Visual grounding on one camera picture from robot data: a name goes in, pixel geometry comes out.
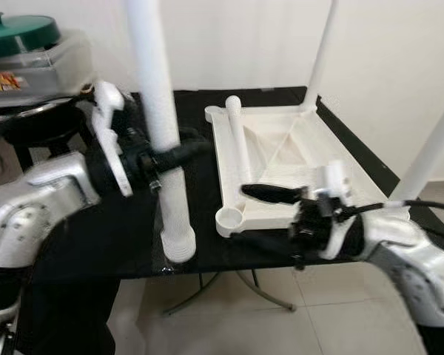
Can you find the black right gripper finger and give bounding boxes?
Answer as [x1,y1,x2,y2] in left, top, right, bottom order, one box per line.
[229,233,297,257]
[242,183,305,207]

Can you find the black tablecloth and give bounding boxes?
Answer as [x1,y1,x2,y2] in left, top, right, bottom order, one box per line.
[18,87,444,355]

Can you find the black round basin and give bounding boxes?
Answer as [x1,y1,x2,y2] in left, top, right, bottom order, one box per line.
[0,96,98,150]

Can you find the green lid plastic container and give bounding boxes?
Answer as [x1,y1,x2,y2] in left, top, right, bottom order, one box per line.
[0,13,62,61]

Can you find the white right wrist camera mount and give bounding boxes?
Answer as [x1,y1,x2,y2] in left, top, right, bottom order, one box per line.
[316,163,353,261]

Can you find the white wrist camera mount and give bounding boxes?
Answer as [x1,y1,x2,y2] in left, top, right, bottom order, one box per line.
[316,163,353,261]
[92,81,135,198]

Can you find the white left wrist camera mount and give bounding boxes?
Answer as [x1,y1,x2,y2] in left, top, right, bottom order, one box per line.
[92,81,135,198]

